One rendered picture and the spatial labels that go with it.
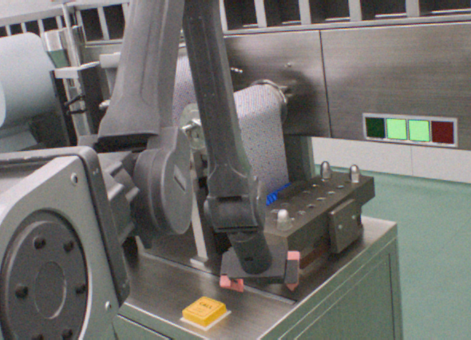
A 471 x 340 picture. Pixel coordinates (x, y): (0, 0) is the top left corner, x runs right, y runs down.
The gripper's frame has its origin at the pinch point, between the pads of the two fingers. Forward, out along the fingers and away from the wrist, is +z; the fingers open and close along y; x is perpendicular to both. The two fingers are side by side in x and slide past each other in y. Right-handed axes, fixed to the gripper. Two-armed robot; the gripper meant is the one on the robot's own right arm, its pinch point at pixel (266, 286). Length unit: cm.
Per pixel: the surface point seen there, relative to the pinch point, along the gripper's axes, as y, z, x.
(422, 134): -33, 12, -47
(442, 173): -64, 229, -213
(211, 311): 15.7, 15.6, -2.7
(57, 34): 75, -2, -91
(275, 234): 2.3, 14.1, -21.3
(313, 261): -4.5, 28.1, -22.3
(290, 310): -1.2, 19.7, -4.9
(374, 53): -23, -2, -62
